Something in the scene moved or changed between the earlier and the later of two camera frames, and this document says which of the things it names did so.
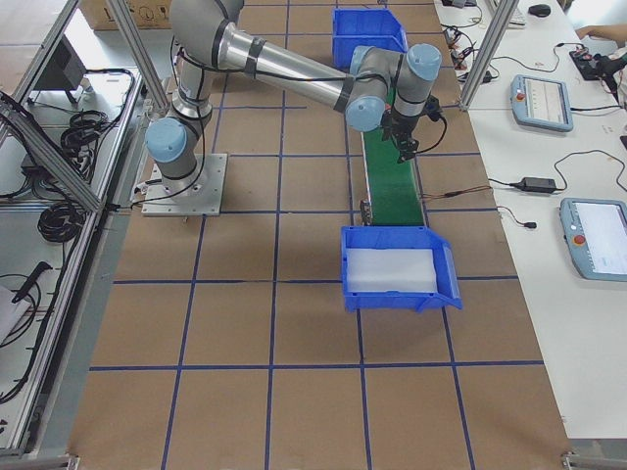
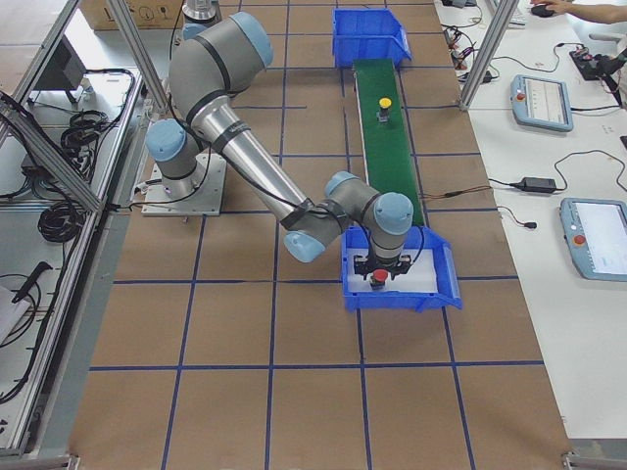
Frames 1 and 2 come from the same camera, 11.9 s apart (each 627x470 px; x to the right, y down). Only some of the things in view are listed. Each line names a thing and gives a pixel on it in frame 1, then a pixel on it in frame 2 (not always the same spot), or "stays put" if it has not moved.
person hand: [617, 32] -> [581, 11]
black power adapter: [536, 184] stays put
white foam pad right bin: [390, 269] stays put
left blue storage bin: [353, 27] stays put
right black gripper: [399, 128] -> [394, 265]
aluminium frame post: [498, 32] stays put
